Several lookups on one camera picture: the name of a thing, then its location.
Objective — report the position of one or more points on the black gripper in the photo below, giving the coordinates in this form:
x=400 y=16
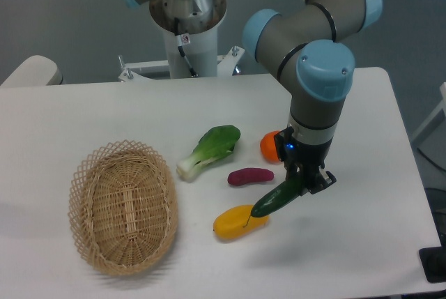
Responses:
x=305 y=159

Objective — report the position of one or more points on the green cucumber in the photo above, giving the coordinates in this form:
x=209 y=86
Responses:
x=277 y=198

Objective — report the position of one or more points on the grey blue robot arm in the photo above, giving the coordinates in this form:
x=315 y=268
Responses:
x=303 y=52

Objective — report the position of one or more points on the orange fruit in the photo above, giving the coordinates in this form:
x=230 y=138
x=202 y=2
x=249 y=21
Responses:
x=268 y=147

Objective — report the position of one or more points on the purple sweet potato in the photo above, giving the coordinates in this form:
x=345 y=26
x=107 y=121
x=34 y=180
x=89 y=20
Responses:
x=249 y=176

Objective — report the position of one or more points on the yellow mango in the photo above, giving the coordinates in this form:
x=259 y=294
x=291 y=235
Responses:
x=237 y=222

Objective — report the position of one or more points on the green bok choy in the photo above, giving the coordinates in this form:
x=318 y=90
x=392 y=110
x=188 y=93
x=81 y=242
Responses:
x=215 y=145

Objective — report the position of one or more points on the black object at edge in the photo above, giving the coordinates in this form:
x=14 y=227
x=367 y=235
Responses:
x=433 y=263

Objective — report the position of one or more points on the woven wicker basket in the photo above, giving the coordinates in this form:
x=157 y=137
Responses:
x=123 y=208

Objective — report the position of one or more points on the white chair back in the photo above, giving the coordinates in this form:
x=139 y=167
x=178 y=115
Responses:
x=37 y=70

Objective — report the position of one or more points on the white furniture frame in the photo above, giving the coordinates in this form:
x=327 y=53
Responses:
x=431 y=122

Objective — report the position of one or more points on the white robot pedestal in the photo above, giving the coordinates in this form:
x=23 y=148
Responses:
x=189 y=30

